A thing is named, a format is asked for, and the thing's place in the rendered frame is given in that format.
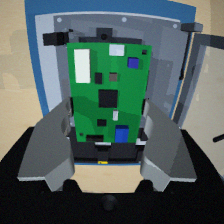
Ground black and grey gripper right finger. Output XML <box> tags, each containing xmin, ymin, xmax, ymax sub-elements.
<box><xmin>140</xmin><ymin>98</ymin><xmax>224</xmax><ymax>224</ymax></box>

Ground green circuit board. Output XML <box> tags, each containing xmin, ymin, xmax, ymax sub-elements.
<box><xmin>67</xmin><ymin>42</ymin><xmax>152</xmax><ymax>143</ymax></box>

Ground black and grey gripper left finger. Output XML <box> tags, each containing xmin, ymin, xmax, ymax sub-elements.
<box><xmin>0</xmin><ymin>97</ymin><xmax>75</xmax><ymax>224</ymax></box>

